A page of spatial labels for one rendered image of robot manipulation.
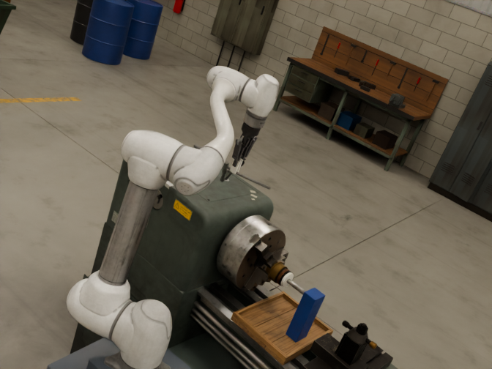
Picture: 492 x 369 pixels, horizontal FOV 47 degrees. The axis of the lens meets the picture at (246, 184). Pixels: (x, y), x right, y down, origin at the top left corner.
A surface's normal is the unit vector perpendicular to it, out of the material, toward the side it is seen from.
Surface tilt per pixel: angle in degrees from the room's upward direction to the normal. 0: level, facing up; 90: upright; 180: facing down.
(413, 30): 90
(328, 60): 90
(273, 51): 90
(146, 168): 89
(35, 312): 0
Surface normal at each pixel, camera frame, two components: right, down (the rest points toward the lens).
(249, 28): -0.58, 0.14
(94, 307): -0.25, 0.10
